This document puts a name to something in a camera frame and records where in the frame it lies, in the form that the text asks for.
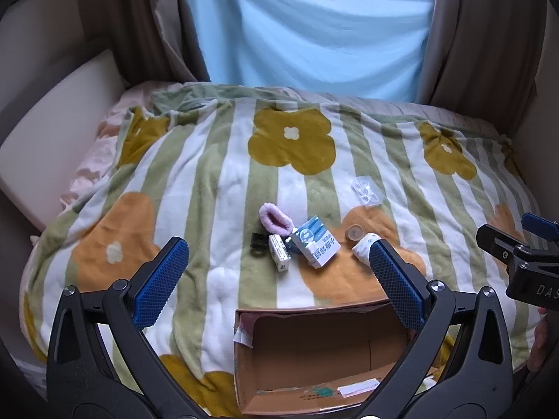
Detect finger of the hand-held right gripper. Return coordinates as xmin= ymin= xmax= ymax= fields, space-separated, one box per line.
xmin=475 ymin=224 xmax=559 ymax=273
xmin=522 ymin=212 xmax=559 ymax=243

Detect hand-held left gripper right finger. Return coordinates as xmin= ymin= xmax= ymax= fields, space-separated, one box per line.
xmin=369 ymin=240 xmax=514 ymax=419

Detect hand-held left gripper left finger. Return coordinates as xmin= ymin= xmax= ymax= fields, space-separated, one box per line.
xmin=46 ymin=236 xmax=210 ymax=419

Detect white patterned tape roll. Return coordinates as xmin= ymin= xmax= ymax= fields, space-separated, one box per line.
xmin=351 ymin=233 xmax=382 ymax=263

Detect white and blue carton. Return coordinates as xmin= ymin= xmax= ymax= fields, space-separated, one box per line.
xmin=291 ymin=216 xmax=341 ymax=270

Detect cardboard box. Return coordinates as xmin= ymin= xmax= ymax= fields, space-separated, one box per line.
xmin=233 ymin=299 xmax=437 ymax=417

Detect person's right hand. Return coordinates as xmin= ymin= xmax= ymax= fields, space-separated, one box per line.
xmin=526 ymin=308 xmax=552 ymax=373

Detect clear plastic packaging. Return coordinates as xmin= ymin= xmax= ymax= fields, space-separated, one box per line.
xmin=351 ymin=175 xmax=380 ymax=207

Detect small white box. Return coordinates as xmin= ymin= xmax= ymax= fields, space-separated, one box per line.
xmin=268 ymin=233 xmax=291 ymax=272

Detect floral striped fleece blanket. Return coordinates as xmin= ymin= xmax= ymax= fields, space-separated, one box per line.
xmin=20 ymin=82 xmax=543 ymax=419

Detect pale pink bed sheet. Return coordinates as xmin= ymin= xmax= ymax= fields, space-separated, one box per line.
xmin=60 ymin=81 xmax=186 ymax=215

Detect white padded cushion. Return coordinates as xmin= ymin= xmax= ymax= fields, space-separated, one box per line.
xmin=0 ymin=48 xmax=130 ymax=235

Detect beige curtain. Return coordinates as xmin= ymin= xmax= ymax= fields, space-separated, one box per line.
xmin=57 ymin=0 xmax=211 ymax=91
xmin=415 ymin=0 xmax=549 ymax=118

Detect light blue hanging sheet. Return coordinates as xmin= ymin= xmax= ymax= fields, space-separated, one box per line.
xmin=181 ymin=0 xmax=438 ymax=106

